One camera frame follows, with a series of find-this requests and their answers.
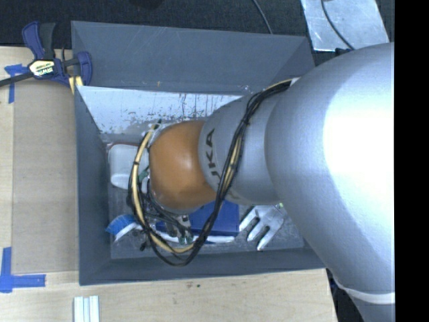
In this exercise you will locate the blue and white brush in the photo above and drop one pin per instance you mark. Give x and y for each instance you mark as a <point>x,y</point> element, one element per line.
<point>121,223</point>

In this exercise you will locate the white translucent plastic container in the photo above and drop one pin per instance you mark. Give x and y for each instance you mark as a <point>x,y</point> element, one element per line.
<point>120,164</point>

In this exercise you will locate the silver plastic fork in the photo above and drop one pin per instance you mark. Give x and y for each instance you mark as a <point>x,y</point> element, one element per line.
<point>268,225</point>

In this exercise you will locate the grey metal bin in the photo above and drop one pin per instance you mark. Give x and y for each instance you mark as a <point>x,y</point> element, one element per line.
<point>187,59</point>

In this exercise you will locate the pale wood board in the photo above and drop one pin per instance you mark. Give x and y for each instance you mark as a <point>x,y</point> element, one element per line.
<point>43,179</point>

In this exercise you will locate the blue box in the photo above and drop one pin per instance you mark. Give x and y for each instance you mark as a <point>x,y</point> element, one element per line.
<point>225,220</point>

